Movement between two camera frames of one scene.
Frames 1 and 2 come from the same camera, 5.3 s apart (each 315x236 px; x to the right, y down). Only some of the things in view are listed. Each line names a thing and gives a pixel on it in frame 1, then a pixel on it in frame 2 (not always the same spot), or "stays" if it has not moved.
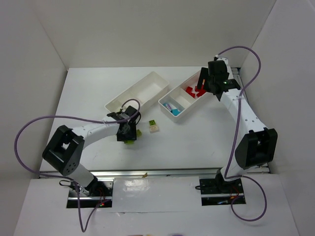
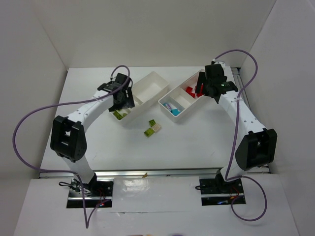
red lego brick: [202, 90] stays
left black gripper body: [130, 135] → [125, 103]
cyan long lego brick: [175, 111] stays
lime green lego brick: [139, 133] → [148, 132]
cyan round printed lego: [168, 106] stays
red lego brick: [189, 90] stays
